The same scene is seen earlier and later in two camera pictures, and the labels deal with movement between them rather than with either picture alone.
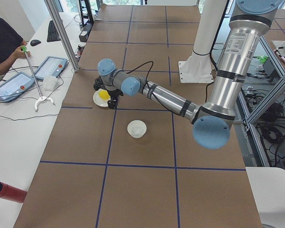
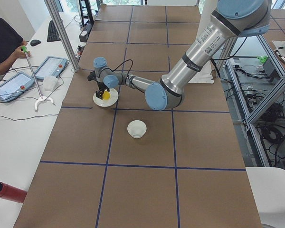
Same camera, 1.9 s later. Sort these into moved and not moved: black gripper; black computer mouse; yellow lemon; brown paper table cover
Moved: black gripper
Not moved: yellow lemon; brown paper table cover; black computer mouse
